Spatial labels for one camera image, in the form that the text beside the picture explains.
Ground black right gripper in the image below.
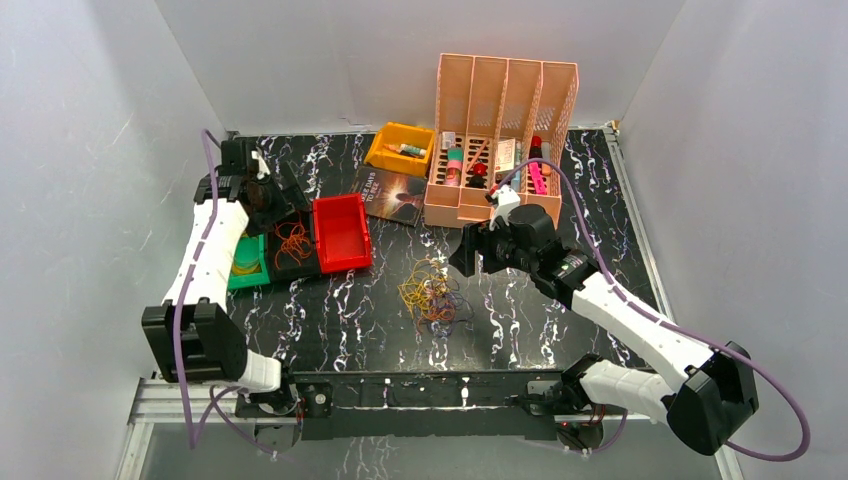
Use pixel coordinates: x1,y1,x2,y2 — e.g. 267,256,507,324
448,217,537,278

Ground orange cable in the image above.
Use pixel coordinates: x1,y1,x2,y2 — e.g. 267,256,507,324
272,211,316,270
417,258,462,326

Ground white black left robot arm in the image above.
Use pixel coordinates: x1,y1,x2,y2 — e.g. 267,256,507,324
141,150,305,416

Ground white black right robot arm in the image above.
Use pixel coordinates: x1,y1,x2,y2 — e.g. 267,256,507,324
449,205,759,455

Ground green plastic bin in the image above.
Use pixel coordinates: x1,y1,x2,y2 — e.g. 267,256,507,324
228,234,271,291

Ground black plastic bin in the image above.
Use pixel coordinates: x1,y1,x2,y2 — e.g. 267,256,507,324
266,210,321,283

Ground red black stamp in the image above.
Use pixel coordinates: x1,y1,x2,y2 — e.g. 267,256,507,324
528,136,544,159
467,162,488,189

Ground pink glue stick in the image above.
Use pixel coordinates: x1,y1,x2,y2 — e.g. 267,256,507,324
445,147,463,186

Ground red plastic bin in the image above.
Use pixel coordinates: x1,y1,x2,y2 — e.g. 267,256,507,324
313,193,373,274

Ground dark book Three Days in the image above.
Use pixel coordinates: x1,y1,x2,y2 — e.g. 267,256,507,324
352,165,427,226

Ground light blue marker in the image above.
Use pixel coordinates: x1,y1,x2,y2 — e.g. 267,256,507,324
510,169,522,193

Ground white grey card box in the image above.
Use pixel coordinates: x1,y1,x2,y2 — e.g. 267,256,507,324
493,138,518,182

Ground pink pencil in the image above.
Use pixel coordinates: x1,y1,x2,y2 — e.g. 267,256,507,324
469,138,489,167

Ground small white eraser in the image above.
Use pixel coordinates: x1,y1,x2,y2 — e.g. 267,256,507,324
440,131,456,150

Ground green white glue stick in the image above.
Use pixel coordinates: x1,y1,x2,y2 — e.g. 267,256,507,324
384,143,427,159

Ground yellow plastic bin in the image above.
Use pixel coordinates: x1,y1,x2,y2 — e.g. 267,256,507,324
364,122,435,178

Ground pink plastic file organizer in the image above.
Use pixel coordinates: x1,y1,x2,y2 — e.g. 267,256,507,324
423,53,579,228

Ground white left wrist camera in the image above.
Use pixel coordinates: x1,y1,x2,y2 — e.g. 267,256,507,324
251,150,270,180

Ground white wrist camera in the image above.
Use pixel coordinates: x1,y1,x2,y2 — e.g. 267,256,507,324
251,150,270,180
486,185,521,231

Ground yellow cable in green bin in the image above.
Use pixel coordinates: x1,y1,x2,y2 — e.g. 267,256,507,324
230,233,263,276

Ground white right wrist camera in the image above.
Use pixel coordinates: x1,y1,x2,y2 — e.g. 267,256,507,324
486,185,521,231

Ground black metal base rail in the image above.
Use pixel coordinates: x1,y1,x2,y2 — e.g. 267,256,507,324
235,370,607,452

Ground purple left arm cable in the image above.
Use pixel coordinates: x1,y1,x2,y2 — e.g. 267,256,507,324
172,129,280,458

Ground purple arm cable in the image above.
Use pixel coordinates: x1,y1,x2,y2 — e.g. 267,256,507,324
172,129,280,458
493,158,812,463

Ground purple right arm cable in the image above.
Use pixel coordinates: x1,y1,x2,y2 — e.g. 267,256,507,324
493,158,812,463

